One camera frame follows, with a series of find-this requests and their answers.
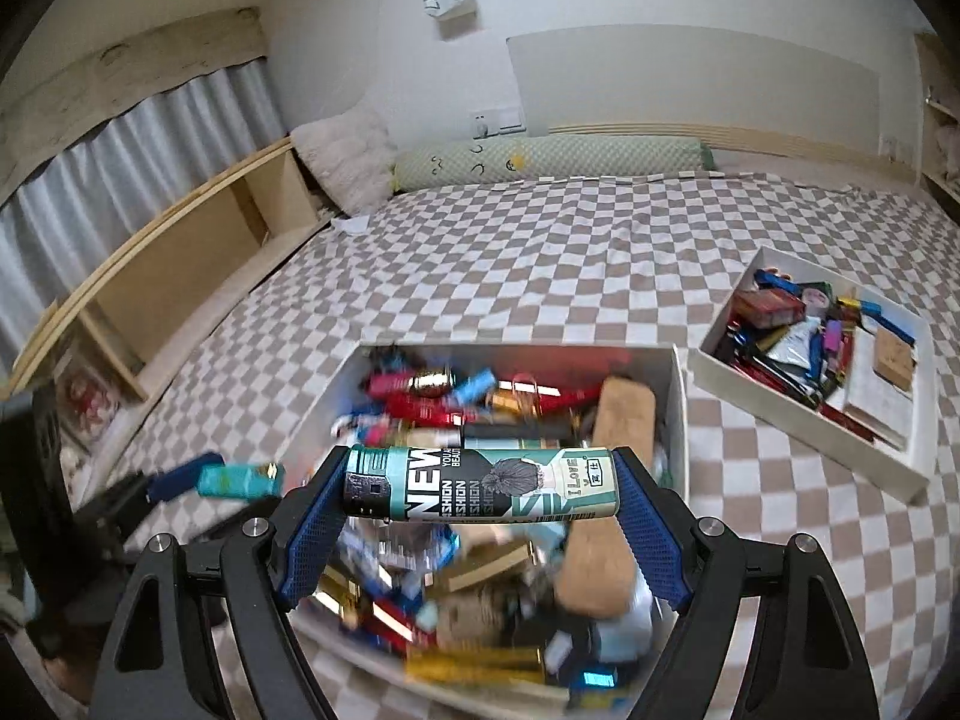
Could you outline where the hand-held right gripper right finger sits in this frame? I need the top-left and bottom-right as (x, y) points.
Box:
(611, 446), (878, 720)

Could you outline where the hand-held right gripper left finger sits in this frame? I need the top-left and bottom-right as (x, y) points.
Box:
(88, 444), (353, 720)

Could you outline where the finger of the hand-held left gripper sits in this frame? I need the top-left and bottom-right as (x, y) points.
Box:
(112, 497), (282, 563)
(75, 452), (224, 522)

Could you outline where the small teal lighter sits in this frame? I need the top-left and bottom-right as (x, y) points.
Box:
(197, 461), (287, 501)

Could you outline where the carved wooden board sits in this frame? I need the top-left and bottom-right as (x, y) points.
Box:
(553, 377), (659, 617)

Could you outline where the large white box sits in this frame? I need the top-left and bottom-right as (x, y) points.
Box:
(289, 343), (692, 715)

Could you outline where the teal printed tube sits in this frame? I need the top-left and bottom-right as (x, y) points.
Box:
(343, 444), (620, 524)

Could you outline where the red printed picture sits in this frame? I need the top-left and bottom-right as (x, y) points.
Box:
(52, 356), (117, 455)

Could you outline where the gold metal lighter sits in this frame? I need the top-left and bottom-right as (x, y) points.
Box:
(450, 542), (533, 593)

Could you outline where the pile of lighters and tubes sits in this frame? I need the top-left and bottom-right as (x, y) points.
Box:
(315, 349), (668, 691)

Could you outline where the small white box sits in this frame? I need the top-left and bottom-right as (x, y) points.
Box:
(687, 246), (936, 507)

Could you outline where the heap of small colourful lighters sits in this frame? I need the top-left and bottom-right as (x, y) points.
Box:
(712, 270), (920, 443)

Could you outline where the light wooden bedside shelf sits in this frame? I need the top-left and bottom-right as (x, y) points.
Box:
(7, 136), (335, 402)

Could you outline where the silver foil pouch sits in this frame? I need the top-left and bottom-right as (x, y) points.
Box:
(761, 319), (822, 376)

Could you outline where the white flat pack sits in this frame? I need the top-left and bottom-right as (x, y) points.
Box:
(841, 326), (912, 443)

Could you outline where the red cigarette pack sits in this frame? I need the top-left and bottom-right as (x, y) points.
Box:
(731, 289), (807, 331)

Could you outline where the small engraved cork board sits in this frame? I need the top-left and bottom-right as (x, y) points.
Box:
(872, 330), (917, 391)

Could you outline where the brown white checkered blanket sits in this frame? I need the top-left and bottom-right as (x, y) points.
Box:
(71, 169), (960, 720)

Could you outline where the grey curtain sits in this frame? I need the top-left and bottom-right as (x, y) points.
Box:
(0, 56), (290, 350)

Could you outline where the pink fluffy pillow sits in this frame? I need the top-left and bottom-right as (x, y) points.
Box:
(289, 106), (398, 215)

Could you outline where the green bolster pillow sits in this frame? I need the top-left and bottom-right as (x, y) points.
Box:
(392, 136), (717, 185)

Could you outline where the cream weathered beam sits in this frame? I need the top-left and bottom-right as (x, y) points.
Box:
(0, 6), (269, 203)

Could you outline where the cream shelf unit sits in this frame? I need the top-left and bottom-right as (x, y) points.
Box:
(913, 34), (960, 203)

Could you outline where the tan rope ball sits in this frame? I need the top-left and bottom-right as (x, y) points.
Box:
(437, 591), (518, 650)

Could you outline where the white wall socket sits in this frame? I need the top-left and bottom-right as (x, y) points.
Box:
(469, 109), (526, 137)

